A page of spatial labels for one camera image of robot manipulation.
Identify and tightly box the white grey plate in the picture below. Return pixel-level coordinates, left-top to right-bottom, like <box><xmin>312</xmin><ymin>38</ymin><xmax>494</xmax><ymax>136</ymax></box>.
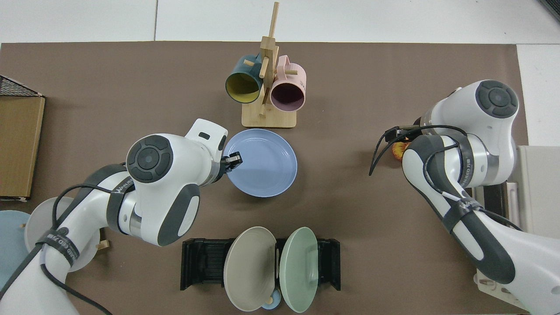
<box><xmin>24</xmin><ymin>196</ymin><xmax>101</xmax><ymax>273</ymax></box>

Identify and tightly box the brown table cloth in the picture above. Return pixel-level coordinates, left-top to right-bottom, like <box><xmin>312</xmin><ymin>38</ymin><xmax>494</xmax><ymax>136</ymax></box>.
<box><xmin>0</xmin><ymin>42</ymin><xmax>528</xmax><ymax>315</ymax></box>

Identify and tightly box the wire basket with wooden floor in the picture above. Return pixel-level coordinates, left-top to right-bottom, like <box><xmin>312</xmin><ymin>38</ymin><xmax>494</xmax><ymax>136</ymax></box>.
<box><xmin>0</xmin><ymin>75</ymin><xmax>46</xmax><ymax>202</ymax></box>

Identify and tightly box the wooden plate rack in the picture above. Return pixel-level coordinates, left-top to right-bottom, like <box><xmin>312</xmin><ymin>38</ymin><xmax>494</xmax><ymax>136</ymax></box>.
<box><xmin>20</xmin><ymin>223</ymin><xmax>110</xmax><ymax>251</ymax></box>

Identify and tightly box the dark teal cup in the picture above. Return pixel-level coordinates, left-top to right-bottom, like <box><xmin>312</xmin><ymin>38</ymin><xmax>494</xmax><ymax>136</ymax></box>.
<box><xmin>225</xmin><ymin>54</ymin><xmax>263</xmax><ymax>104</ymax></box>

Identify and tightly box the small blue round thing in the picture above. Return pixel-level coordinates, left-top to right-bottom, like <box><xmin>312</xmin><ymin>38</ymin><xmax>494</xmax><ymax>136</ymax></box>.
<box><xmin>261</xmin><ymin>289</ymin><xmax>282</xmax><ymax>310</ymax></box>

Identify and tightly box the red yellow apple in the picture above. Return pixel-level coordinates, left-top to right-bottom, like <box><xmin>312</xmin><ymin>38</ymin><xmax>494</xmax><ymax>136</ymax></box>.
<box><xmin>392</xmin><ymin>139</ymin><xmax>414</xmax><ymax>161</ymax></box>

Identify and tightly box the dark grey corner object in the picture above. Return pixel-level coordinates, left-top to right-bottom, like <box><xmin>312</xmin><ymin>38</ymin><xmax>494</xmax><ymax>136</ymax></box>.
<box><xmin>537</xmin><ymin>0</ymin><xmax>560</xmax><ymax>22</ymax></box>

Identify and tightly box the pale green plate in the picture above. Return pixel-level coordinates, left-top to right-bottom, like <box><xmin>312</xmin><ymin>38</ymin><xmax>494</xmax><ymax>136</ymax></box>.
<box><xmin>280</xmin><ymin>227</ymin><xmax>319</xmax><ymax>313</ymax></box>

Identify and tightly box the pale toaster oven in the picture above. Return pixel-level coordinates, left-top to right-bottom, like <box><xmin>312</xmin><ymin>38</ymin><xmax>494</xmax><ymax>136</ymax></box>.
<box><xmin>470</xmin><ymin>146</ymin><xmax>560</xmax><ymax>313</ymax></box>

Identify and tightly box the light blue plate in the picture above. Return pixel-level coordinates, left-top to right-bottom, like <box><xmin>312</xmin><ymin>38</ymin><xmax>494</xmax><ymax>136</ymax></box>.
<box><xmin>0</xmin><ymin>210</ymin><xmax>32</xmax><ymax>289</ymax></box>

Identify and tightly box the pink cup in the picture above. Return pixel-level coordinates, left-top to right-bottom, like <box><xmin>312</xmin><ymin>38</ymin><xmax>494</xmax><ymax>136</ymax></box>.
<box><xmin>269</xmin><ymin>55</ymin><xmax>307</xmax><ymax>112</ymax></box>

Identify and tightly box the beige plate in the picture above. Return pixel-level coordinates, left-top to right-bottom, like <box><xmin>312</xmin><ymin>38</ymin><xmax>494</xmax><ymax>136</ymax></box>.
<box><xmin>223</xmin><ymin>226</ymin><xmax>277</xmax><ymax>312</ymax></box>

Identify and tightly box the black dish rack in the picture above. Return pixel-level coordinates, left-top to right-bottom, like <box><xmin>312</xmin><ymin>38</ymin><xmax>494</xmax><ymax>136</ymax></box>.
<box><xmin>181</xmin><ymin>238</ymin><xmax>341</xmax><ymax>291</ymax></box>

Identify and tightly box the wooden cup stand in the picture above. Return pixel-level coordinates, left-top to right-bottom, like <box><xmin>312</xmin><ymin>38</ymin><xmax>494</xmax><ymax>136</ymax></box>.
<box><xmin>241</xmin><ymin>2</ymin><xmax>298</xmax><ymax>129</ymax></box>

